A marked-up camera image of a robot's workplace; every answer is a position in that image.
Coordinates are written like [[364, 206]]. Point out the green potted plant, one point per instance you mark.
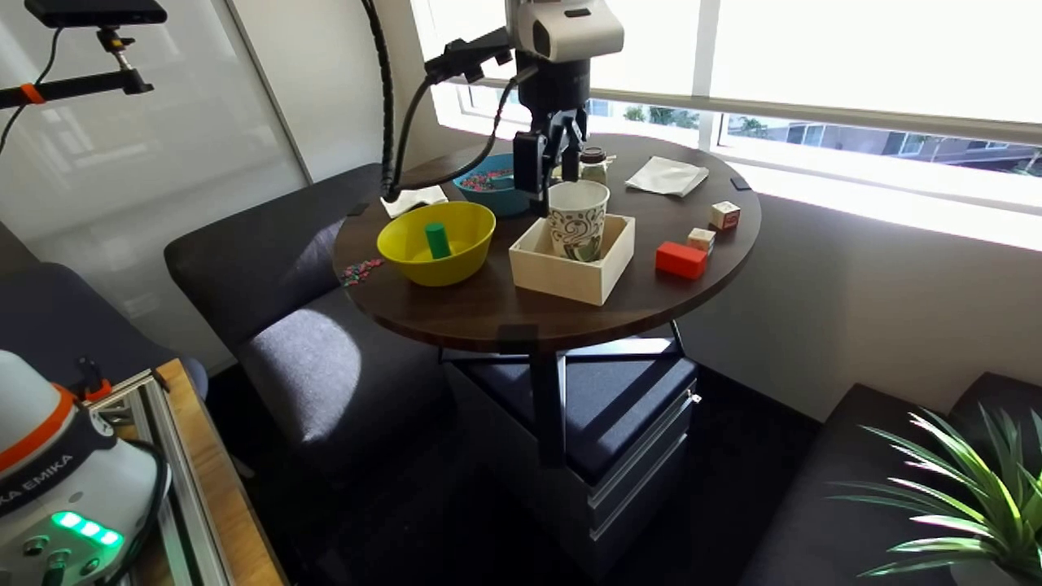
[[977, 496]]

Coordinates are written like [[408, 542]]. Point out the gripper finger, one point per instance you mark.
[[573, 150], [529, 163]]

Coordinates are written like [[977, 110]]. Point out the yellow bowl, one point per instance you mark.
[[431, 264]]

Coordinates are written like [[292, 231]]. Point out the blue bowl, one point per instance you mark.
[[501, 199]]

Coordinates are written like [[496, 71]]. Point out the green cylinder block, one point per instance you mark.
[[438, 241]]

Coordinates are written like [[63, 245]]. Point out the drawer cabinet with cushion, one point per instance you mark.
[[627, 431]]

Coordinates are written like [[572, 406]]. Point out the patterned paper cup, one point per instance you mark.
[[578, 224]]

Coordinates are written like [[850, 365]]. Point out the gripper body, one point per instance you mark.
[[555, 85]]

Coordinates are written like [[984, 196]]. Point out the light wooden box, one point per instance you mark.
[[570, 281]]

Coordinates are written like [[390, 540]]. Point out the small jar with dark lid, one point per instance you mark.
[[593, 164]]

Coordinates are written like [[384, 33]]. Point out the dark grey sofa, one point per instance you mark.
[[309, 358]]

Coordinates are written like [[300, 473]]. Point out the dark grey armchair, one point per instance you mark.
[[65, 317]]

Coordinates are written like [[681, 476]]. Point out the scatter of colourful beads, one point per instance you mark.
[[360, 271]]

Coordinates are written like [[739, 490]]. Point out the red block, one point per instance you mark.
[[680, 260]]

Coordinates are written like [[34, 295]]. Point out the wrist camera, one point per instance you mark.
[[464, 59]]

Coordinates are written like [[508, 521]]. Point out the folded white napkin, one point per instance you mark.
[[667, 176]]

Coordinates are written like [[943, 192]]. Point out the wooden letter cube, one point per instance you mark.
[[701, 240], [724, 216]]

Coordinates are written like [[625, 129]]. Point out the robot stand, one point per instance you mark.
[[207, 488]]

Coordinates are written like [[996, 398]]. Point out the dark grey bench seat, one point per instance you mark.
[[822, 505]]

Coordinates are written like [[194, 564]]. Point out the white paper napkin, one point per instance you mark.
[[413, 199]]

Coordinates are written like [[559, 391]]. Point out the camera on mount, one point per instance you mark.
[[81, 12]]

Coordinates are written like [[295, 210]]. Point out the heap of colourful beads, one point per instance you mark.
[[484, 181]]

